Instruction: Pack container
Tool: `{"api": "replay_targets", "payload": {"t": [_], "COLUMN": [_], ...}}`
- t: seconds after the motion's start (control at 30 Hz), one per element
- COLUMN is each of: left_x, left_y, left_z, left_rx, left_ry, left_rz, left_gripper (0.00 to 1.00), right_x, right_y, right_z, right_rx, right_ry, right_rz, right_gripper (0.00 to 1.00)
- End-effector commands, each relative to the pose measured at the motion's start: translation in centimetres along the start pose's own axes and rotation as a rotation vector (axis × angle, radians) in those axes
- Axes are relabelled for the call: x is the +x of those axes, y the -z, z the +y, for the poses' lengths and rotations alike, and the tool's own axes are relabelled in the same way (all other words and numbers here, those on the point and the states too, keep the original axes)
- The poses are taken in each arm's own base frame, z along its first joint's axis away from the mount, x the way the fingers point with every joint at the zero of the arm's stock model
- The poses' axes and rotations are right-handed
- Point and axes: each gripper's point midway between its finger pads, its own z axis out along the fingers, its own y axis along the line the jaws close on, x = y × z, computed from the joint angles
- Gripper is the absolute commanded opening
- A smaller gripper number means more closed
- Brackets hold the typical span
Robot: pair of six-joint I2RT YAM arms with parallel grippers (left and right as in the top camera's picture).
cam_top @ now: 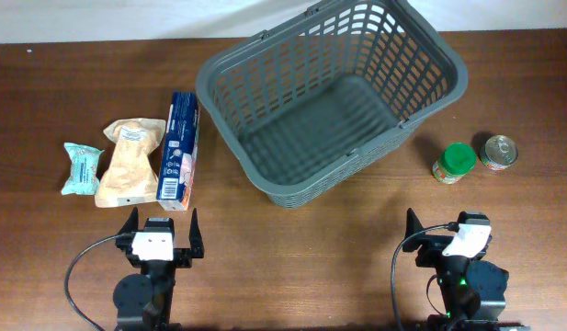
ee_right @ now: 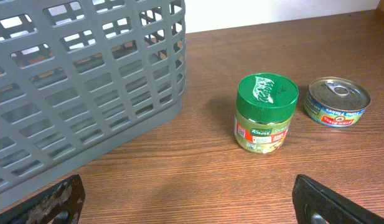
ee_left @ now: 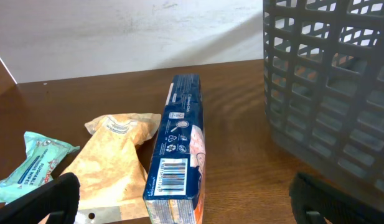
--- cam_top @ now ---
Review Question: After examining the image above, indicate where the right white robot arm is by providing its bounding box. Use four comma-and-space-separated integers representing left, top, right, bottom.
391, 209, 529, 331

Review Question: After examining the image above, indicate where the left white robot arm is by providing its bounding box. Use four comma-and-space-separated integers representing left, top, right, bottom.
113, 208, 205, 331

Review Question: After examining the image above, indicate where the blue cardboard food box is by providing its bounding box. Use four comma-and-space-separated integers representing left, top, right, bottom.
156, 92, 200, 211

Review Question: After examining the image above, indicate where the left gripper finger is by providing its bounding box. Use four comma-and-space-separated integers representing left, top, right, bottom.
116, 207, 139, 244
188, 209, 204, 251

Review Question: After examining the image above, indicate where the green lid glass jar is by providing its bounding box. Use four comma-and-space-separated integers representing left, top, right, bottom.
432, 143, 477, 185

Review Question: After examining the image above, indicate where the tan paper pouch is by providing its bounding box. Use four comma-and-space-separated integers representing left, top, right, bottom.
95, 118, 166, 208

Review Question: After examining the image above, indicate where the teal wet wipes pack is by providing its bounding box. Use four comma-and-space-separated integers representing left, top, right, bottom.
61, 143, 104, 196

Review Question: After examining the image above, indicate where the silver tin can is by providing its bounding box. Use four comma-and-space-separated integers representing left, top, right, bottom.
480, 135, 518, 171

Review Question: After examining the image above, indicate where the grey plastic shopping basket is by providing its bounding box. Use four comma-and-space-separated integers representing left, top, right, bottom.
196, 0, 469, 208

